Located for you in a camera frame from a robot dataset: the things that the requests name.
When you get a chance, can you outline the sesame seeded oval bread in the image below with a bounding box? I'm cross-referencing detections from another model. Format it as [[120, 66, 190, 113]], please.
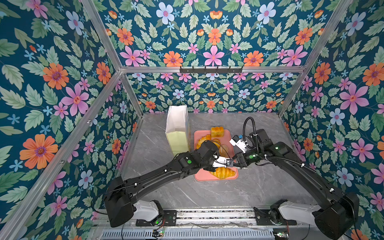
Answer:
[[219, 144, 230, 158]]

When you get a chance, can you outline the golden croissant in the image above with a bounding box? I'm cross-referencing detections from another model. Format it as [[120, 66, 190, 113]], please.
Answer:
[[210, 167, 236, 180]]

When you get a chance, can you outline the white and green paper bag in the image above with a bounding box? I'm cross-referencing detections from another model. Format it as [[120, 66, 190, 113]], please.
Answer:
[[166, 105, 191, 156]]

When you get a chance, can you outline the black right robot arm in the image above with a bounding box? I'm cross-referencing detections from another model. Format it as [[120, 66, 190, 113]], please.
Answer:
[[230, 130, 360, 240]]

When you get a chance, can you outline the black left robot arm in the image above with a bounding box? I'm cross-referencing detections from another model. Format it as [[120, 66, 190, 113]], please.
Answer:
[[103, 141, 234, 228]]

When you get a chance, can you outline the long braided bread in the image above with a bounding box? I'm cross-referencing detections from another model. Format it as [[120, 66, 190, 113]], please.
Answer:
[[196, 135, 211, 149]]

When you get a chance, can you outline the yellow toast loaf bread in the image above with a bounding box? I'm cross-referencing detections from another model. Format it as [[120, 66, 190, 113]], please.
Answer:
[[211, 127, 225, 139]]

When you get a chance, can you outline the small round yellow bun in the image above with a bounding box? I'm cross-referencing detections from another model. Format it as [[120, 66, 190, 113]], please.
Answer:
[[211, 139, 221, 149]]

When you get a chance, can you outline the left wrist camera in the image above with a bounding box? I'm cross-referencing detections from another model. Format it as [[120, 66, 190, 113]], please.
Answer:
[[213, 156, 234, 168]]

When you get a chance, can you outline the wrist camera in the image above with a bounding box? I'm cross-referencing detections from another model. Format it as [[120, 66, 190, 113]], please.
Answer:
[[230, 135, 247, 153], [213, 156, 234, 168]]

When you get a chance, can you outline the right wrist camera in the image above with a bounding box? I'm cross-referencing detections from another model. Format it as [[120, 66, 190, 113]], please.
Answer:
[[230, 135, 247, 153]]

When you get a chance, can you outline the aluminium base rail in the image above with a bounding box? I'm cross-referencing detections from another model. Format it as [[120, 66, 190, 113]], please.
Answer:
[[88, 206, 327, 240]]

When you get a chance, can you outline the black hook rail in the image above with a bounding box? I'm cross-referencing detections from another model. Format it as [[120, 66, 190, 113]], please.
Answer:
[[179, 66, 243, 74]]

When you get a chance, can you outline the aluminium frame post right rear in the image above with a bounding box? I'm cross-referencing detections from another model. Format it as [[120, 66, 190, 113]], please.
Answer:
[[278, 0, 353, 119]]

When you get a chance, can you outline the aluminium frame post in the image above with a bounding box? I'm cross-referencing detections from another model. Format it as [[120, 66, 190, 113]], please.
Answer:
[[82, 0, 143, 119], [278, 0, 353, 119]]

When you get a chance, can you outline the aluminium frame post left rear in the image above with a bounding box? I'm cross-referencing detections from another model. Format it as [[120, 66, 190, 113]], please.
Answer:
[[82, 0, 143, 119]]

